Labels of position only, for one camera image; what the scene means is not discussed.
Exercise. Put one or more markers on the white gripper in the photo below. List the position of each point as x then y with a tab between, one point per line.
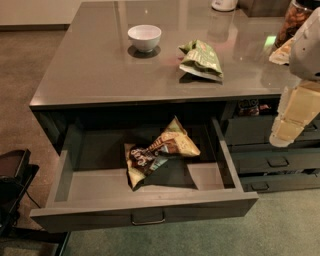
306	55

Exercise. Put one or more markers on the brown chip bag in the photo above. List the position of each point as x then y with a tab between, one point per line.
143	161

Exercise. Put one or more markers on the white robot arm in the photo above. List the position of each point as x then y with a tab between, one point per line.
304	60

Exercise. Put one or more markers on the snack packs in drawer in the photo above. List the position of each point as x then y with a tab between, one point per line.
253	107

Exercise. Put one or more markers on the upper right drawer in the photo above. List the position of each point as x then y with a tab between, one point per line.
257	129

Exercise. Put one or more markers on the middle right drawer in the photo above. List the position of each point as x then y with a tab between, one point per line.
275	161

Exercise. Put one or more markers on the green chip bag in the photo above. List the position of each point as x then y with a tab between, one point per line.
201	60

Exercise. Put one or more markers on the lower right drawer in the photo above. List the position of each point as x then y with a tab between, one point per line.
276	183

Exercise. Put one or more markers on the grey counter cabinet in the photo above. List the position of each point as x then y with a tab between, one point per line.
96	64

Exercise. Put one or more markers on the open grey top drawer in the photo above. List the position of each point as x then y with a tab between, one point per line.
91	187

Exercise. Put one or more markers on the glass snack jar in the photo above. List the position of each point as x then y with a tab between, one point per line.
297	13

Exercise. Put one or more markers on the white appliance base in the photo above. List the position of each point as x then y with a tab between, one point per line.
224	5

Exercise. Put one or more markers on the white bowl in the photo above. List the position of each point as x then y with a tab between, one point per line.
144	37

